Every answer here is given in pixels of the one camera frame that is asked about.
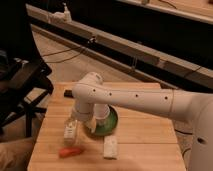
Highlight small black box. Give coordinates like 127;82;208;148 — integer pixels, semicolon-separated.
64;90;73;98

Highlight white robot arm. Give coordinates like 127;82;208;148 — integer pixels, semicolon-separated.
71;72;213;171

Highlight long wooden beam rail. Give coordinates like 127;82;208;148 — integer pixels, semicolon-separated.
27;5;213;89

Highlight green plate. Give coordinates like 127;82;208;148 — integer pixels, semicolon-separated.
84;105;118;136

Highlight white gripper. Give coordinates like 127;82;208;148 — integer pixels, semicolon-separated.
67;108;97;133

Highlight black floor cables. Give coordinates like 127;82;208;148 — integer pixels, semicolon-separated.
173;128;194;158

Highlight white spray bottle background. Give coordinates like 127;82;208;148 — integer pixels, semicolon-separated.
48;3;72;23

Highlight black office chair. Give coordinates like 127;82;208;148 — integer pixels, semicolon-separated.
0;49;54;138

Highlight white plastic bottle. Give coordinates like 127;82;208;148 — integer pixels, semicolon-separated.
64;118;78;144

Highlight white sponge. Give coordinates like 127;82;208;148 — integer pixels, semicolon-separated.
103;135;118;159

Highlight white cup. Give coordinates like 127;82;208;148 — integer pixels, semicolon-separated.
94;104;110;119

